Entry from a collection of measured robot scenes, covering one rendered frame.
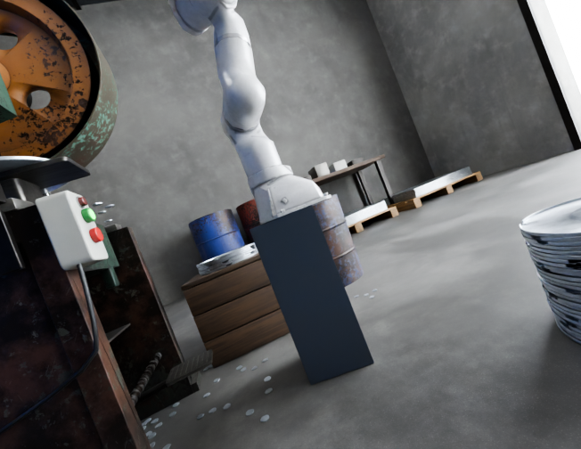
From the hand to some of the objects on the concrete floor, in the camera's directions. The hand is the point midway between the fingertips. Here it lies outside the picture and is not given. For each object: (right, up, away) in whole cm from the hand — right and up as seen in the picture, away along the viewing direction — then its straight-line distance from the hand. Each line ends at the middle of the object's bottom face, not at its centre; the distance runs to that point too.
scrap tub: (+84, -59, +125) cm, 162 cm away
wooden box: (+42, -75, +90) cm, 125 cm away
